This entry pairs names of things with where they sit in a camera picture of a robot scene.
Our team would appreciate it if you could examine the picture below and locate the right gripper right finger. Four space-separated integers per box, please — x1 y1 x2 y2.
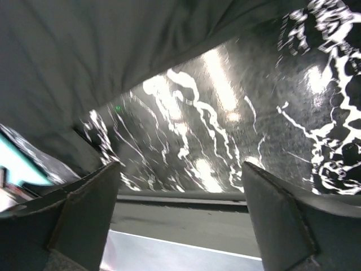
242 162 360 270

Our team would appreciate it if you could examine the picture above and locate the black t shirt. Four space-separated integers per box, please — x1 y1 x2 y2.
1 1 307 176

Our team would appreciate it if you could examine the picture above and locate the black marble pattern mat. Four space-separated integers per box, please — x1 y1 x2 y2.
0 0 361 197

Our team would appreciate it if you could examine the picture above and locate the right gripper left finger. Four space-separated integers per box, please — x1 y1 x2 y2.
1 163 121 270

